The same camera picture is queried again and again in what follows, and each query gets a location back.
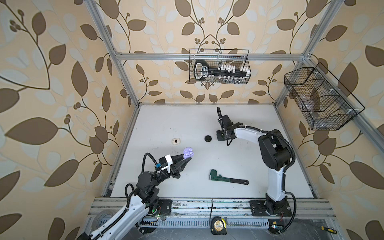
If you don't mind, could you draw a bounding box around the green black pipe wrench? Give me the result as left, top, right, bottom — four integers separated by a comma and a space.
209, 169, 249, 185

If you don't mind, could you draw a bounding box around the purple round charging case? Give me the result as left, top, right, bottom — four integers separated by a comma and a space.
183, 147, 194, 159

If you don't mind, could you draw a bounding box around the wire basket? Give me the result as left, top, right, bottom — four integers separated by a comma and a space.
284, 62, 366, 131
189, 48, 252, 85

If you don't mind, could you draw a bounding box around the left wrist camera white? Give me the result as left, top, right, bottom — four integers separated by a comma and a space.
156, 155, 173, 174

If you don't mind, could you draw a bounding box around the back wire basket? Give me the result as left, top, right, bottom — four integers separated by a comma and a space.
189, 48, 252, 85

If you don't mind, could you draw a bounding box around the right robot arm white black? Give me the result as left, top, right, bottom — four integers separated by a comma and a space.
217, 107, 296, 216

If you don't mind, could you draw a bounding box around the right wire basket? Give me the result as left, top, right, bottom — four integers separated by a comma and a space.
284, 62, 366, 131

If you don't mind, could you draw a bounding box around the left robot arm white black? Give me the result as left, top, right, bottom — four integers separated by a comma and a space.
78, 148, 194, 240

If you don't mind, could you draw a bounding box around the black round charging case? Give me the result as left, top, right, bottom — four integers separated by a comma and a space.
205, 135, 212, 143

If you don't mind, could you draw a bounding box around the clear tape roll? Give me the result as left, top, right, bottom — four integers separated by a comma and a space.
91, 210, 116, 232

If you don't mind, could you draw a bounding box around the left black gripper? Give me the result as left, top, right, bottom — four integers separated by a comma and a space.
151, 154, 189, 191

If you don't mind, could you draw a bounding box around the black socket set holder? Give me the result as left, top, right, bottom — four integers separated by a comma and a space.
192, 60, 251, 81

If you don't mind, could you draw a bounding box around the yellow black tape measure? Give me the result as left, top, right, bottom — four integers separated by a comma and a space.
210, 216, 228, 235

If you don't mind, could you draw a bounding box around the white earbud charging case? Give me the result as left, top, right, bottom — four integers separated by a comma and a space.
172, 138, 181, 145

